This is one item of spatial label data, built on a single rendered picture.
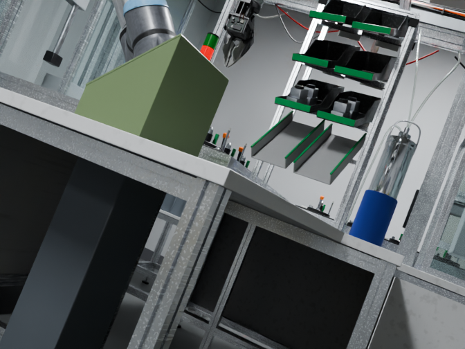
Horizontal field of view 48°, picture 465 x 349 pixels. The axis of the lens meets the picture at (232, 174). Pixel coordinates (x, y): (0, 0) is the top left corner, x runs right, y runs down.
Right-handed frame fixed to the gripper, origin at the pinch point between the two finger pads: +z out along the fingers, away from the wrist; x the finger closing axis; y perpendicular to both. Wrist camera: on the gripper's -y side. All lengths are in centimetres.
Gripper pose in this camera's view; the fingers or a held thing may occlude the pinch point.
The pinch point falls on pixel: (228, 64)
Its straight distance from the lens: 172.3
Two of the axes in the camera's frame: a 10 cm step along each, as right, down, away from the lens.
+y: -2.6, -1.7, -9.5
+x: 8.9, 3.4, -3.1
